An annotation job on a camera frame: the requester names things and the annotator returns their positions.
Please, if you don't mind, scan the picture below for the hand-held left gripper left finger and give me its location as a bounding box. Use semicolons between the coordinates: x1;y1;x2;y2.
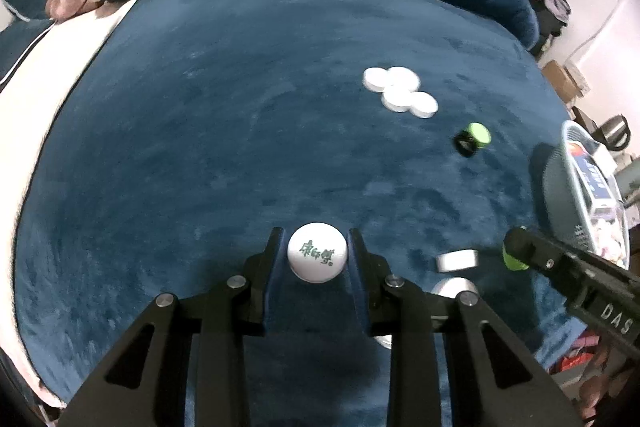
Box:
57;227;286;427

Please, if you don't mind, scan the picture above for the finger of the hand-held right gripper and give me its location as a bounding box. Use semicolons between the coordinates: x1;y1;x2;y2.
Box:
504;227;586;303

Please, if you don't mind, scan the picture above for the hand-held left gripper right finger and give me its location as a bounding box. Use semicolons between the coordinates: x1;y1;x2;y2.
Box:
348;228;583;427

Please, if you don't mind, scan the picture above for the light blue plastic basket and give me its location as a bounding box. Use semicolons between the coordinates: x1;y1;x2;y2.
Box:
542;119;632;268

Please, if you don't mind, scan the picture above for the white printed jar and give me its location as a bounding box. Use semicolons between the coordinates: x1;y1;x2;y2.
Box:
287;223;347;283

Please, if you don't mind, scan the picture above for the green and black bottle cap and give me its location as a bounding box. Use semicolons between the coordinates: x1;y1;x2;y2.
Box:
454;123;491;156

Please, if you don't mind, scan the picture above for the steel electric kettle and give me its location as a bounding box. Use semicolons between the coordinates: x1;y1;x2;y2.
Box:
597;114;632;152

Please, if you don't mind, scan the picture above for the stack of cardboard boxes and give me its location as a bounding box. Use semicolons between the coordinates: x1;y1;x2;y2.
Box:
542;59;586;105

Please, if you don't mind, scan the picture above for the pile of clothes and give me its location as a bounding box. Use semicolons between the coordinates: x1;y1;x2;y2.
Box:
505;0;572;58

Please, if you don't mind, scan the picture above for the white bed sheet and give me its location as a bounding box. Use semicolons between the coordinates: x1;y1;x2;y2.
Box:
0;0;141;408

